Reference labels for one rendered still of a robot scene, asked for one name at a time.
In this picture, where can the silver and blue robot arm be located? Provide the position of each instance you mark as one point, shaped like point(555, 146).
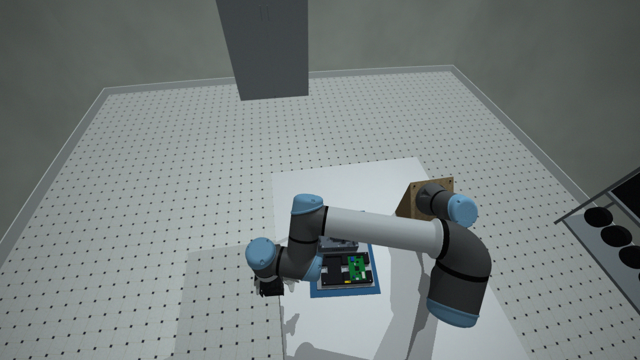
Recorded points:
point(463, 264)

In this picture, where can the green circuit board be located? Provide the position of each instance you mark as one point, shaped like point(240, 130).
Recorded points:
point(356, 267)

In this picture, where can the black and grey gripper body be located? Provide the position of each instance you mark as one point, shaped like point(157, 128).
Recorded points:
point(272, 288)

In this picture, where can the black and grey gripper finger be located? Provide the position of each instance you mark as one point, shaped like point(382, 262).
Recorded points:
point(257, 284)
point(291, 283)

